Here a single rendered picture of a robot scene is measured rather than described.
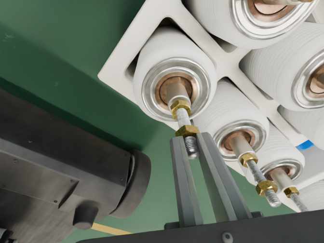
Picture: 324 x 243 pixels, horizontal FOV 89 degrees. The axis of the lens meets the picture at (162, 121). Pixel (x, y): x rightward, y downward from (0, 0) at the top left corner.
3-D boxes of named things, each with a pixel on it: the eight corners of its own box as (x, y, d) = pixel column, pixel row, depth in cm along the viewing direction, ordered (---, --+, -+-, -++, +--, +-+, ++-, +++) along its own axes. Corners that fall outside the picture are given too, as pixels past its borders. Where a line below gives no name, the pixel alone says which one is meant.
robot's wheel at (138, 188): (121, 173, 65) (111, 230, 49) (110, 168, 63) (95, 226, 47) (152, 143, 57) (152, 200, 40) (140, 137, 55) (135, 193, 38)
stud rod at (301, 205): (286, 181, 27) (326, 234, 21) (280, 183, 27) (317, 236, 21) (285, 178, 26) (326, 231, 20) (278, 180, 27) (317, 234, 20)
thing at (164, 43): (141, 22, 30) (130, 41, 15) (193, 27, 31) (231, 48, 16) (141, 74, 35) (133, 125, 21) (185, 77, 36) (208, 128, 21)
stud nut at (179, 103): (178, 119, 16) (179, 124, 16) (166, 109, 15) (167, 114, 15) (194, 106, 15) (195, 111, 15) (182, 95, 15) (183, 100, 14)
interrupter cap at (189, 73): (141, 53, 16) (141, 55, 15) (217, 58, 17) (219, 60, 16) (141, 117, 20) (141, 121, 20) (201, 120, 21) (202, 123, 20)
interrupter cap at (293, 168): (303, 174, 29) (306, 178, 28) (260, 190, 31) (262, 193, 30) (296, 149, 25) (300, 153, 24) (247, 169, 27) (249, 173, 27)
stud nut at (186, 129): (184, 146, 13) (186, 154, 12) (169, 135, 12) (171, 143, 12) (204, 132, 12) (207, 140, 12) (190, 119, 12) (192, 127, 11)
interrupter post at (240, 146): (242, 145, 24) (254, 163, 21) (226, 146, 24) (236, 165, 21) (247, 132, 23) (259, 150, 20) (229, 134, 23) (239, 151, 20)
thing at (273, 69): (214, 56, 34) (263, 97, 19) (248, 5, 29) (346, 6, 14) (249, 76, 37) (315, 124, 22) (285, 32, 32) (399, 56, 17)
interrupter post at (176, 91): (166, 80, 18) (168, 94, 15) (187, 81, 18) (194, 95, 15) (164, 100, 19) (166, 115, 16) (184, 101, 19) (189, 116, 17)
